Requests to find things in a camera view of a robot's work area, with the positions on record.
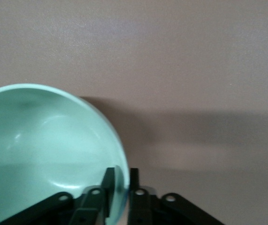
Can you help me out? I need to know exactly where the pale green bowl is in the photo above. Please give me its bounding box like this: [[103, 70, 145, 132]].
[[0, 83, 131, 225]]

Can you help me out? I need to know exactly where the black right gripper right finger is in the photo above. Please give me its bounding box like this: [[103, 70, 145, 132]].
[[127, 168, 153, 225]]

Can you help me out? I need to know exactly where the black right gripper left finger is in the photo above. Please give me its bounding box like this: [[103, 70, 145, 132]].
[[70, 167, 115, 225]]

